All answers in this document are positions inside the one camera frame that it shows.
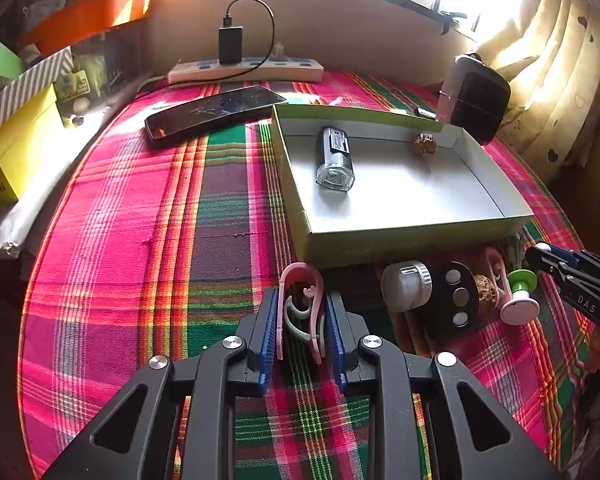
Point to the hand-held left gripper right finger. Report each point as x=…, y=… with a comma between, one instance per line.
x=336, y=340

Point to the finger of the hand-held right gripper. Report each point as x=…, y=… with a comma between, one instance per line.
x=547, y=265
x=565, y=257

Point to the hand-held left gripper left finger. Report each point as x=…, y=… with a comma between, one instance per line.
x=267, y=340

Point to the brown walnut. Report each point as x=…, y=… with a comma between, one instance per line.
x=424, y=145
x=482, y=292

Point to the white round cap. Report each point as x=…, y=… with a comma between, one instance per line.
x=402, y=287

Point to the black disc with magnets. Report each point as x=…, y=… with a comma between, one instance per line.
x=445, y=305

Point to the green cardboard box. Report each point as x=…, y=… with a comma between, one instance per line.
x=405, y=190

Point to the plaid cloth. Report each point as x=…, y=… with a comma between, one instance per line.
x=155, y=210

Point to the black and white heater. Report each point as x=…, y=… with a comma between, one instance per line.
x=480, y=100

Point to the black bike light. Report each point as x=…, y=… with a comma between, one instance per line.
x=332, y=160

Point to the cream curtain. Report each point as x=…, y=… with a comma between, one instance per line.
x=545, y=60

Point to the black smartphone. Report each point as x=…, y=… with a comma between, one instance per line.
x=210, y=112

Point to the black window latch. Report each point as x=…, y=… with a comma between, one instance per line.
x=452, y=20

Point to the white power strip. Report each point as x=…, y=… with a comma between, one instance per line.
x=280, y=72

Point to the small white plug adapter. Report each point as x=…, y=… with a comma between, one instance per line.
x=279, y=51

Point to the black charger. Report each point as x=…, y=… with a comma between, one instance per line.
x=230, y=45

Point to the yellow box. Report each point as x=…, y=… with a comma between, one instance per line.
x=20, y=150

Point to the green and white tag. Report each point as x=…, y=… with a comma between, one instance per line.
x=77, y=82

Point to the striped box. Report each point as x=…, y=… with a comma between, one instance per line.
x=30, y=80

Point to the orange tray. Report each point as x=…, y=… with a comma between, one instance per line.
x=90, y=15

